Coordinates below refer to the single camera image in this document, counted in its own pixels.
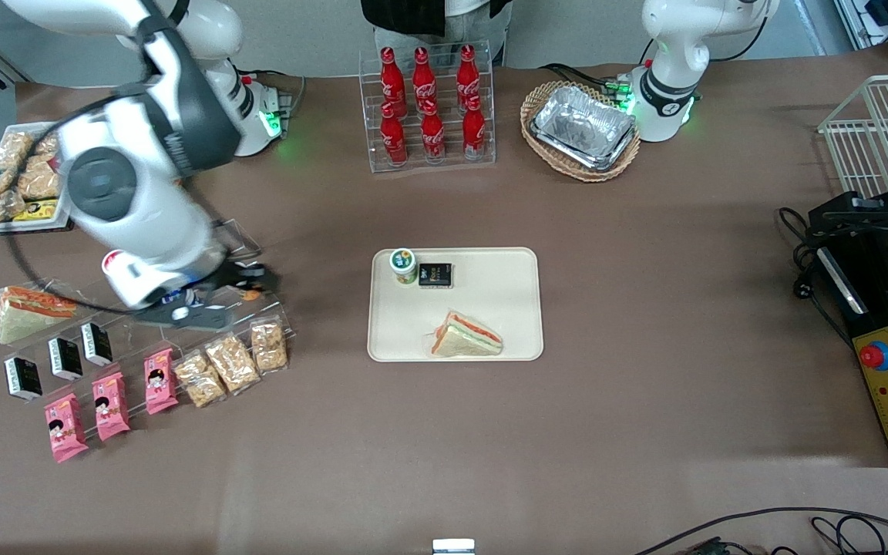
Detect black cable bundle with plug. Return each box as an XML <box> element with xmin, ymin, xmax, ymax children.
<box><xmin>778</xmin><ymin>205</ymin><xmax>855</xmax><ymax>349</ymax></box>

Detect yellow snack pack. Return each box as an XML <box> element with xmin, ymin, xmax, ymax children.
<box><xmin>12</xmin><ymin>198</ymin><xmax>60</xmax><ymax>225</ymax></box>

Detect clear acrylic tiered stand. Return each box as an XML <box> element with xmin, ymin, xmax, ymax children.
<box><xmin>0</xmin><ymin>218</ymin><xmax>297</xmax><ymax>434</ymax></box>

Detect white wire basket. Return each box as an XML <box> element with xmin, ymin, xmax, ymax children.
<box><xmin>817</xmin><ymin>73</ymin><xmax>888</xmax><ymax>203</ymax></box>

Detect black machine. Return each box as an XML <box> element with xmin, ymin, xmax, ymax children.
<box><xmin>808</xmin><ymin>150</ymin><xmax>888</xmax><ymax>468</ymax></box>

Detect red cola bottle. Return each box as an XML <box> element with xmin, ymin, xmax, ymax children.
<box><xmin>379</xmin><ymin>102</ymin><xmax>409</xmax><ymax>167</ymax></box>
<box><xmin>378</xmin><ymin>46</ymin><xmax>407</xmax><ymax>110</ymax></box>
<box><xmin>461</xmin><ymin>94</ymin><xmax>488</xmax><ymax>160</ymax></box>
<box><xmin>411</xmin><ymin>46</ymin><xmax>438</xmax><ymax>109</ymax></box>
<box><xmin>455</xmin><ymin>44</ymin><xmax>483</xmax><ymax>105</ymax></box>
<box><xmin>420</xmin><ymin>99</ymin><xmax>447</xmax><ymax>162</ymax></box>

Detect long black cable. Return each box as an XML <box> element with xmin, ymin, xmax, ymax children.
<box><xmin>633</xmin><ymin>506</ymin><xmax>888</xmax><ymax>555</ymax></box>

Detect clear acrylic bottle rack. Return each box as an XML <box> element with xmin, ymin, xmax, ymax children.
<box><xmin>357</xmin><ymin>39</ymin><xmax>497</xmax><ymax>173</ymax></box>

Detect wrapped triangle sandwich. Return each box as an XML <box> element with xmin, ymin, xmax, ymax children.
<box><xmin>0</xmin><ymin>285</ymin><xmax>79</xmax><ymax>345</ymax></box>
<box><xmin>430</xmin><ymin>311</ymin><xmax>504</xmax><ymax>358</ymax></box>

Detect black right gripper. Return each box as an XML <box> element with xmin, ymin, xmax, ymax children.
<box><xmin>178</xmin><ymin>262</ymin><xmax>281</xmax><ymax>311</ymax></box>

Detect black base cables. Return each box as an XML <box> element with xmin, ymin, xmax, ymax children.
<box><xmin>538</xmin><ymin>60</ymin><xmax>639</xmax><ymax>103</ymax></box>

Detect looped black cable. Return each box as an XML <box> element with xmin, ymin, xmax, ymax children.
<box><xmin>809</xmin><ymin>514</ymin><xmax>888</xmax><ymax>555</ymax></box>

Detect person in dark clothes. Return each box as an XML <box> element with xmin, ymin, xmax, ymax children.
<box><xmin>359</xmin><ymin>0</ymin><xmax>516</xmax><ymax>67</ymax></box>

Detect cream plastic tray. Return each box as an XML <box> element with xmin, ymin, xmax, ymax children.
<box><xmin>367</xmin><ymin>247</ymin><xmax>545</xmax><ymax>363</ymax></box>

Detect grey base cable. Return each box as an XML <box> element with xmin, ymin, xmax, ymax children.
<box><xmin>237</xmin><ymin>68</ymin><xmax>308</xmax><ymax>141</ymax></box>

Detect round wicker basket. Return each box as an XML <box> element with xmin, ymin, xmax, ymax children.
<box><xmin>520</xmin><ymin>80</ymin><xmax>642</xmax><ymax>183</ymax></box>

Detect white rectangular tray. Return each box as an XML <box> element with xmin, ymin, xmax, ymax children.
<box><xmin>0</xmin><ymin>121</ymin><xmax>76</xmax><ymax>234</ymax></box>

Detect aluminium foil container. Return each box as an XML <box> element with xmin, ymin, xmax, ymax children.
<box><xmin>530</xmin><ymin>84</ymin><xmax>638</xmax><ymax>173</ymax></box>

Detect pink snack pack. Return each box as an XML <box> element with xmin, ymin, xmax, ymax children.
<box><xmin>143</xmin><ymin>348</ymin><xmax>180</xmax><ymax>415</ymax></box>
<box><xmin>44</xmin><ymin>392</ymin><xmax>89</xmax><ymax>464</ymax></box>
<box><xmin>91</xmin><ymin>371</ymin><xmax>131</xmax><ymax>442</ymax></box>

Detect metal shelf rack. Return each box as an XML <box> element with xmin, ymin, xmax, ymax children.
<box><xmin>832</xmin><ymin>0</ymin><xmax>888</xmax><ymax>75</ymax></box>

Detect green gum bottle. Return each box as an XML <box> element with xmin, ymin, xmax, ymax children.
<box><xmin>389</xmin><ymin>247</ymin><xmax>419</xmax><ymax>287</ymax></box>

